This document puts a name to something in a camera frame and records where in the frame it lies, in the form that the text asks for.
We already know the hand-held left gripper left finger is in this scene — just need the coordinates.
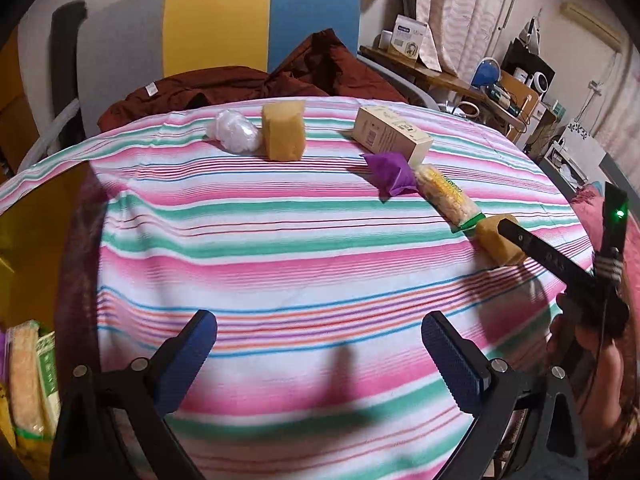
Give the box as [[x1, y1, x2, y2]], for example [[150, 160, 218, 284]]
[[50, 309, 219, 480]]

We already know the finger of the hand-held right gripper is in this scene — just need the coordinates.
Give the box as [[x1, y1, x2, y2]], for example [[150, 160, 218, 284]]
[[497, 217, 598, 288]]

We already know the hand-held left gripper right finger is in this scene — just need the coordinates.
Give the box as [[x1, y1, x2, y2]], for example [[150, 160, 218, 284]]
[[421, 310, 588, 480]]

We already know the small yellow sponge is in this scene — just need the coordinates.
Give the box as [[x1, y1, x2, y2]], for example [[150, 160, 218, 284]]
[[474, 213, 528, 267]]

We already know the green noodle snack packet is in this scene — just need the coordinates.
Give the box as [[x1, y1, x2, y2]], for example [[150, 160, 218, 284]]
[[7, 320, 62, 438]]

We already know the person's right hand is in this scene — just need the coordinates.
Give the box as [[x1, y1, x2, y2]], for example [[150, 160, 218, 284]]
[[547, 310, 626, 456]]

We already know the pink blanket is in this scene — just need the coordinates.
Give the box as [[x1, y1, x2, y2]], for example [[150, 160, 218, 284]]
[[570, 182, 640, 261]]

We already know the white patterned box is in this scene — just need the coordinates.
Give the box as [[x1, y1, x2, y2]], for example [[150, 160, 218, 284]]
[[545, 120, 608, 186]]

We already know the packet of crackers on table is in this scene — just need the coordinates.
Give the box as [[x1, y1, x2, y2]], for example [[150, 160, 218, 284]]
[[416, 162, 486, 233]]

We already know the striped tablecloth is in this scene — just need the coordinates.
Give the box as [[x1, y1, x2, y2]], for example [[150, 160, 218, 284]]
[[0, 96, 596, 480]]

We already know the beige cardboard box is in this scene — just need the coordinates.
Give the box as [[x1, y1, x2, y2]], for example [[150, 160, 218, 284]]
[[350, 105, 435, 166]]

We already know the wooden side desk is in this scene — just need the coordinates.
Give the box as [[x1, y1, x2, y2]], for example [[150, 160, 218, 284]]
[[360, 45, 556, 146]]

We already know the white crumpled plastic bag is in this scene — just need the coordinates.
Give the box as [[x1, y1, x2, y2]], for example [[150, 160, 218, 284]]
[[206, 108, 262, 153]]

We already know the medium yellow sponge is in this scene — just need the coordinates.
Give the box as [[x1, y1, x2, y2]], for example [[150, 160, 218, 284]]
[[261, 100, 307, 162]]

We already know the white printed carton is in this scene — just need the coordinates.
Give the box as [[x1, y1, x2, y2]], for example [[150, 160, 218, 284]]
[[390, 14, 428, 58]]

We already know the pink wavy curtain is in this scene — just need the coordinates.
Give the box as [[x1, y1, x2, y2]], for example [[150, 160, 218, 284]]
[[415, 0, 521, 73]]

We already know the reddish brown garment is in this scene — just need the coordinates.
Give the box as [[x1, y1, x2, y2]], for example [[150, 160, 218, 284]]
[[97, 29, 408, 133]]

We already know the wooden wardrobe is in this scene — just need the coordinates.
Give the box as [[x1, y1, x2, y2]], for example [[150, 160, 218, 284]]
[[0, 25, 41, 181]]

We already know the grey yellow blue chair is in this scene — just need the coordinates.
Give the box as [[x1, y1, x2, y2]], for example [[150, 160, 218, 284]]
[[80, 0, 362, 133]]

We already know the black cable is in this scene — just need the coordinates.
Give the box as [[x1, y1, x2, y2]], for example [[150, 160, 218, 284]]
[[582, 280, 611, 411]]

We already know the wall air conditioner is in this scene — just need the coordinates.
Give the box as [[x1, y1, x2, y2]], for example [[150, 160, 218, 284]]
[[560, 2, 623, 48]]

